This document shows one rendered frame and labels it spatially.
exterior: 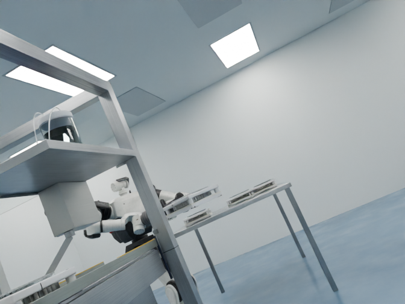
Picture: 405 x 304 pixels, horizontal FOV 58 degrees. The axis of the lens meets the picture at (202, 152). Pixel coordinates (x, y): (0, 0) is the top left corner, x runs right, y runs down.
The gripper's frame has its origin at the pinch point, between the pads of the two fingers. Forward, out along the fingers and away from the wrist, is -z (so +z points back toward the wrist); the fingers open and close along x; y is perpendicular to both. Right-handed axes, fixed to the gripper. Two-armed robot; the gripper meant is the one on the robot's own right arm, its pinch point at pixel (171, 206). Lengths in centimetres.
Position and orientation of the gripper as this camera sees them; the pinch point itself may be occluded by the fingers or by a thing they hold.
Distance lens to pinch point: 215.7
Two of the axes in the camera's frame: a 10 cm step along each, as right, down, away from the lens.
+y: -2.5, -0.5, -9.7
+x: 4.2, 8.9, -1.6
